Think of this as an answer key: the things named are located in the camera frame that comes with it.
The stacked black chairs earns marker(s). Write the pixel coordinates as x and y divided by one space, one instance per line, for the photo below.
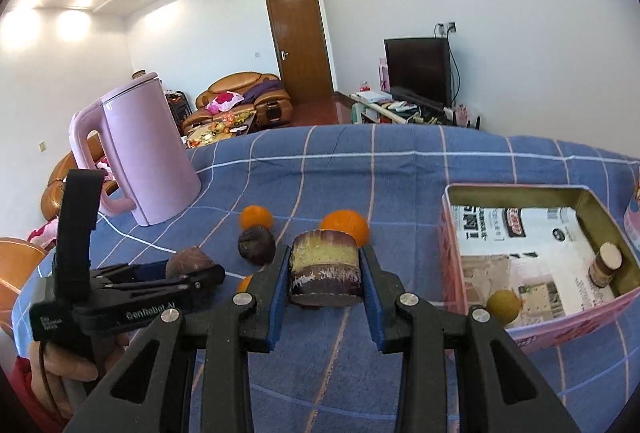
177 105

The green kiwi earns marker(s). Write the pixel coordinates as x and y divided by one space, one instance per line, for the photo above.
504 306

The person's left hand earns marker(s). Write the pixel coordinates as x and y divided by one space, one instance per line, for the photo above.
65 365

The white television stand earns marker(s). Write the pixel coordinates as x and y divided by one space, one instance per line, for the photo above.
395 110

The printed paper sheet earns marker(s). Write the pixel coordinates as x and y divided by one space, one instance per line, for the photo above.
540 258

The purple throw blanket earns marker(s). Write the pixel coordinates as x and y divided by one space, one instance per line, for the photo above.
265 88

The blue checked blanket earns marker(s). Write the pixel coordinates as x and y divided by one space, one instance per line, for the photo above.
375 168

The brown leather armchair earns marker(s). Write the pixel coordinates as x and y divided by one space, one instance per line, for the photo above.
62 178

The pink flowered pillow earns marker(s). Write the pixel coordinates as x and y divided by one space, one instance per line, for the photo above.
225 101

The dark purple passion fruit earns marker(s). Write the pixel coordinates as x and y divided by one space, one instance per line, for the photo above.
189 259
256 245

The person's left forearm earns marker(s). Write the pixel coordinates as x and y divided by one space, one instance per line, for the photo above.
22 388

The brown wooden door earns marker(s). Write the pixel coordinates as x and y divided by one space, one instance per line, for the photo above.
300 48

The pink electric kettle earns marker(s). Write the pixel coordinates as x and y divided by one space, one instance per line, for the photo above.
145 153

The pink cartoon cup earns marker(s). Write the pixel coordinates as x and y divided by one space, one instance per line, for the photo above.
632 218

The cluttered coffee table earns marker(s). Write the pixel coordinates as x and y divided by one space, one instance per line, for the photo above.
222 128

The orange chair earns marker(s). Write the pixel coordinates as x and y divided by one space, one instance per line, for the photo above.
20 273

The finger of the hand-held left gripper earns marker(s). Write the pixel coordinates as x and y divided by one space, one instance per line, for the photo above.
150 270
190 285

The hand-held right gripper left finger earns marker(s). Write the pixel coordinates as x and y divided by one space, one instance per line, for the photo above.
277 308

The wall power socket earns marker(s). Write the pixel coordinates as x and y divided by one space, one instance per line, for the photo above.
446 28

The brown leather sofa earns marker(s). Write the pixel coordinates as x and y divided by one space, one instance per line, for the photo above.
270 105

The orange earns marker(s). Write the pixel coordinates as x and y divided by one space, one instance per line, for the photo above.
346 222
256 215

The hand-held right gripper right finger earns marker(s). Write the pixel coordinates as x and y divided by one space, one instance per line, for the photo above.
374 308

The white set-top box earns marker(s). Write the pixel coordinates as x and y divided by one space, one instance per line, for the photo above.
372 97

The black television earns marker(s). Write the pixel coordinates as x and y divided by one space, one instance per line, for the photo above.
417 68

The pink tin box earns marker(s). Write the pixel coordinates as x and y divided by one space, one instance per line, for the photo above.
452 253

